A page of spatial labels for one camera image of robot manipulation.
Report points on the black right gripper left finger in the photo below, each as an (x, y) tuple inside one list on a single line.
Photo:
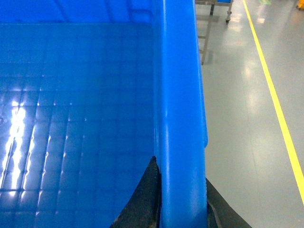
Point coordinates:
[(143, 210)]

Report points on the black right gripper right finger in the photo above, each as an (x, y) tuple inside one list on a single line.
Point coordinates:
[(220, 213)]

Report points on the large blue plastic crate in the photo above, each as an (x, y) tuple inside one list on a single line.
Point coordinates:
[(90, 91)]

